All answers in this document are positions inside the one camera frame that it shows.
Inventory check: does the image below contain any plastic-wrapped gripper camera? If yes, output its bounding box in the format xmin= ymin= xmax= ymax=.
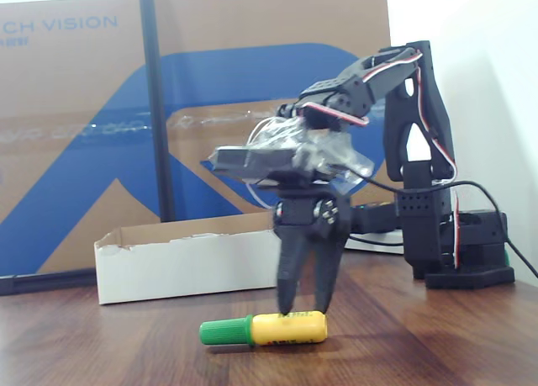
xmin=208 ymin=108 xmax=375 ymax=198

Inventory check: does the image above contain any thin black camera cable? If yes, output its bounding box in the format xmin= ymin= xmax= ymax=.
xmin=352 ymin=167 xmax=538 ymax=278

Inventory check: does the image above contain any black metal pole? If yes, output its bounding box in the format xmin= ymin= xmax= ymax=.
xmin=137 ymin=0 xmax=177 ymax=224

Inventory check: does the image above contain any yellow green marker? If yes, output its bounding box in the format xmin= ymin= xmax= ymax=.
xmin=198 ymin=309 xmax=329 ymax=347

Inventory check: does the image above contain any large brown blue-printed carton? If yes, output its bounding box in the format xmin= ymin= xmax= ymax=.
xmin=0 ymin=0 xmax=392 ymax=278

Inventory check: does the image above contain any white cardboard box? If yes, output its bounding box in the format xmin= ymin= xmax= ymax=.
xmin=92 ymin=211 xmax=283 ymax=306

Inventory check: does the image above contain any black metal rail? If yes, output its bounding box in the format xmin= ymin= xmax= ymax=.
xmin=0 ymin=269 xmax=97 ymax=297

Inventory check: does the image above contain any black power adapter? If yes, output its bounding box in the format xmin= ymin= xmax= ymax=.
xmin=351 ymin=203 xmax=404 ymax=235

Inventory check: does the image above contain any white power strip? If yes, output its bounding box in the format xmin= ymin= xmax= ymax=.
xmin=342 ymin=230 xmax=407 ymax=256

